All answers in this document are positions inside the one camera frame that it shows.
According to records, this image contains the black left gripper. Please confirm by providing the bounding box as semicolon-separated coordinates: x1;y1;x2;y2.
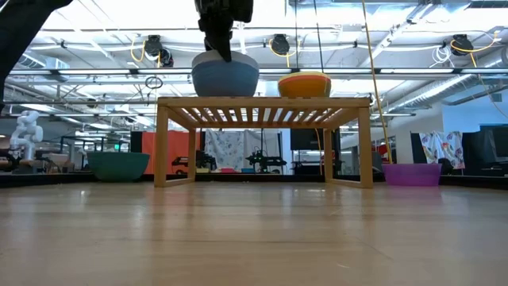
194;0;255;64

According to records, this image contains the large blue bowl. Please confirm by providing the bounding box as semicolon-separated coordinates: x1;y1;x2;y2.
191;59;260;98

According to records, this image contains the orange bowl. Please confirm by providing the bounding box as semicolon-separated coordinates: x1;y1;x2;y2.
277;79;333;99

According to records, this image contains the large teal bowl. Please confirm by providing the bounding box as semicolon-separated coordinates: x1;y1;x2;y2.
86;151;151;184

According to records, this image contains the small purple bowl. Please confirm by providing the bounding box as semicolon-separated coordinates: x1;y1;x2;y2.
382;162;443;187

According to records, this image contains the wooden slatted shelf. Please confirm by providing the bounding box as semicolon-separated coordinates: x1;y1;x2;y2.
153;96;374;190

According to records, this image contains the pale floral cloth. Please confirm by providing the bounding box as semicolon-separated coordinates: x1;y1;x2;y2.
204;129;245;172

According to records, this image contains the orange panel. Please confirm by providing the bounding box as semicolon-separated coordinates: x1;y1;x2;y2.
141;130;202;175

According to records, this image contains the small black monitor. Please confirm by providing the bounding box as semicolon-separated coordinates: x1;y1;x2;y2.
290;129;325;151

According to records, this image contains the white robot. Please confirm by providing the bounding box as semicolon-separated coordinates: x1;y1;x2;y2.
10;110;44;162

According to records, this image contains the colourful floral cloth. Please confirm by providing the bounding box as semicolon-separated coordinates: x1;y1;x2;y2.
419;131;466;171

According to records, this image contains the large black screen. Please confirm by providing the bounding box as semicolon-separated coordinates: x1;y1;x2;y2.
462;125;508;176

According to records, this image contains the black ceiling cord reel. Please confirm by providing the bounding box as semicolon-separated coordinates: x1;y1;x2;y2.
271;33;291;56
451;34;474;56
143;34;164;57

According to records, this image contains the thin black hanging cable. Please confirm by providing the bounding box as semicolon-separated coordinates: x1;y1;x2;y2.
312;0;325;72

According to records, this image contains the yellow hanging cable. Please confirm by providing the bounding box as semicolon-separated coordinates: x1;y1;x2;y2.
360;0;394;164

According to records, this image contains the black table frame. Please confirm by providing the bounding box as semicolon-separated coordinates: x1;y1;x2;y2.
0;173;508;190

